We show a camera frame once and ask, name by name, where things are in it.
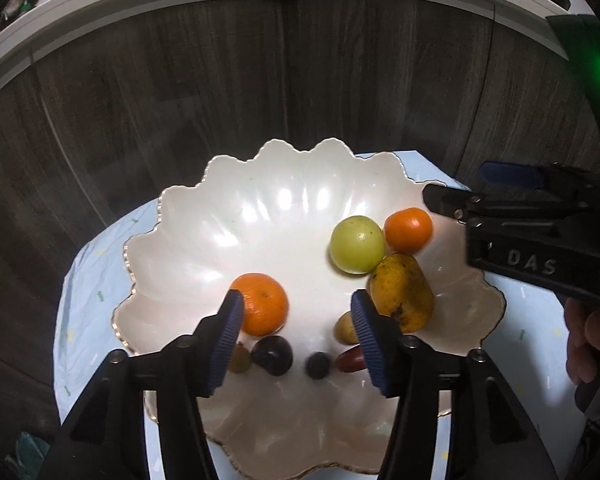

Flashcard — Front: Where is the brown longan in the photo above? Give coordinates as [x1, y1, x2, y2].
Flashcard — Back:
[228, 341, 252, 375]
[334, 311, 363, 345]

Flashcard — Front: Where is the dark wood kitchen cabinet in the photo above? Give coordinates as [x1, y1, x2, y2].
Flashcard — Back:
[0, 0, 600, 441]

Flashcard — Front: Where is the white scalloped ceramic bowl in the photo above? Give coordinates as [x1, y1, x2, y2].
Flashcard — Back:
[111, 137, 507, 476]

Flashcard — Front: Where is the dark blueberry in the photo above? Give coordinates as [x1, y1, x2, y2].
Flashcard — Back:
[305, 351, 332, 380]

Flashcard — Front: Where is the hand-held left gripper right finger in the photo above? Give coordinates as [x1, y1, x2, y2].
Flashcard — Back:
[350, 289, 561, 480]

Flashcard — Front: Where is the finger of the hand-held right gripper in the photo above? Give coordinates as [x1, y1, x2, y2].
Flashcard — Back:
[480, 161, 600, 196]
[422, 183, 486, 221]

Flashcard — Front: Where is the white kitchen countertop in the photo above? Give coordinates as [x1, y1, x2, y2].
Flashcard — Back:
[0, 0, 576, 106]

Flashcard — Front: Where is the yellow mango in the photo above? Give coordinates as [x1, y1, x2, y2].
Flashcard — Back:
[367, 253, 435, 334]

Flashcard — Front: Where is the light blue patterned tablecloth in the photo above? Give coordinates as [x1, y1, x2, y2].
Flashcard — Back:
[54, 149, 588, 480]

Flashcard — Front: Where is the dark purple plum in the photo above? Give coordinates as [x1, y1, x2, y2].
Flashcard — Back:
[251, 335, 294, 377]

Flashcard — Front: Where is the orange tangerine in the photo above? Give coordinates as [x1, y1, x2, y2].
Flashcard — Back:
[230, 272, 289, 337]
[383, 207, 434, 255]

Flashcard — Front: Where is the green apple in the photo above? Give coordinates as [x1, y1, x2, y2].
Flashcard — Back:
[329, 215, 386, 275]

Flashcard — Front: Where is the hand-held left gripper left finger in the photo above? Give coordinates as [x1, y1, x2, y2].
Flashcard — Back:
[40, 289, 245, 480]

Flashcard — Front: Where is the person's right hand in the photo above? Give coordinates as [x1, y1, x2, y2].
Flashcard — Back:
[564, 300, 600, 386]

